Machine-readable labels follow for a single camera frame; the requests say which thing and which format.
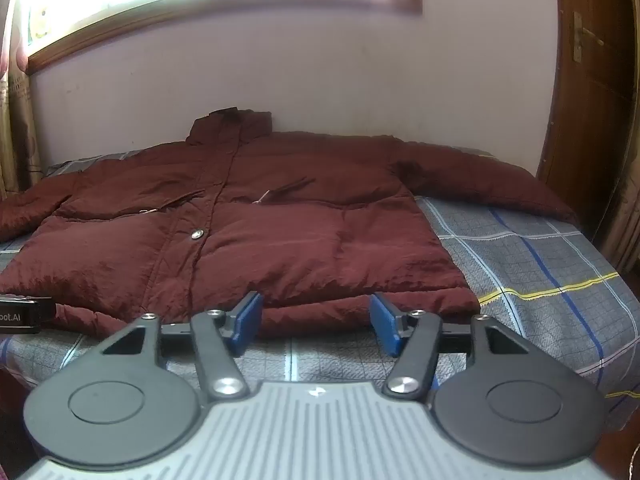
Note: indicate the maroon puffer jacket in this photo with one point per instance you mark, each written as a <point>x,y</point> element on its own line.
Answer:
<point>300,230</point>

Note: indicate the brown wooden door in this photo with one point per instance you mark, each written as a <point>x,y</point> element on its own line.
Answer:
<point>585,110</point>

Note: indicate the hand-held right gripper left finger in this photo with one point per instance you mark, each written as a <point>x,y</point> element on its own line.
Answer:
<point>248,321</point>

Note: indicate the floral beige curtain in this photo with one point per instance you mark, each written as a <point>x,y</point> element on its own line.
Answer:
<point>15,110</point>

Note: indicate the grey plaid bed sheet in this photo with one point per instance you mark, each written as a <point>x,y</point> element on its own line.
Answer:
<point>525,270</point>

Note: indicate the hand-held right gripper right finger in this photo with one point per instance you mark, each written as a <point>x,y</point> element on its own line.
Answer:
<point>385,323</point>

